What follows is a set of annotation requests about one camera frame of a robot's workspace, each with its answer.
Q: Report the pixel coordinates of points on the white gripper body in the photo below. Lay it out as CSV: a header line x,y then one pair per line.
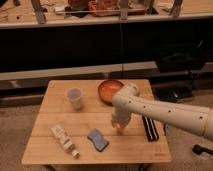
x,y
120,117

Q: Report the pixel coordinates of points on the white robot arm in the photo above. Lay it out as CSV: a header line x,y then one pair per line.
x,y
193,119

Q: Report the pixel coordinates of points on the orange ceramic bowl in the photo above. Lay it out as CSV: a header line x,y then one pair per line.
x,y
107,89

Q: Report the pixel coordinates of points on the blue sponge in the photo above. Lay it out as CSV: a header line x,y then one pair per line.
x,y
99,142

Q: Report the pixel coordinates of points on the wooden folding table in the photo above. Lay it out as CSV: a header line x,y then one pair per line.
x,y
124,152

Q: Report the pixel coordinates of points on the white plastic bottle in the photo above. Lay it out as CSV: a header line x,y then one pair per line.
x,y
64,140

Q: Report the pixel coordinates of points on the black object on floor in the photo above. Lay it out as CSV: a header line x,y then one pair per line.
x,y
197,149

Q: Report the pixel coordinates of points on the red basket on shelf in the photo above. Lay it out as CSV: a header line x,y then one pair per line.
x,y
99,8

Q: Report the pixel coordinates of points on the wooden shelf bench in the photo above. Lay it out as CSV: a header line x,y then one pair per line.
x,y
50,13

